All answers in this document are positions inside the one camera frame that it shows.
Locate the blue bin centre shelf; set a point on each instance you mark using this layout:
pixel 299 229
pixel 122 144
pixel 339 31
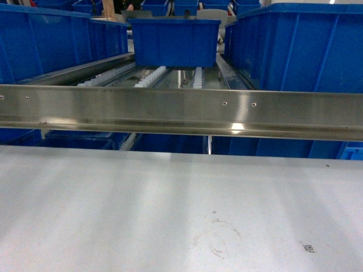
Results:
pixel 175 42

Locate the white roller track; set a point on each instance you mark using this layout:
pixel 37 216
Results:
pixel 150 79

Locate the large blue bin right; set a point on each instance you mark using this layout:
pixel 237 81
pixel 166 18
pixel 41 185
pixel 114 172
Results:
pixel 308 47

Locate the large blue bin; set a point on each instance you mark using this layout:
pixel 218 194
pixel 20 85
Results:
pixel 37 41
pixel 308 47

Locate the small printed code sticker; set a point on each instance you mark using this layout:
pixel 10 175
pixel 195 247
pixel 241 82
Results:
pixel 308 247

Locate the large blue bin left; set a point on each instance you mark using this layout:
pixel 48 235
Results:
pixel 37 41

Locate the stainless steel shelf rail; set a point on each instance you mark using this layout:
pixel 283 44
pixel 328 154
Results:
pixel 236 113

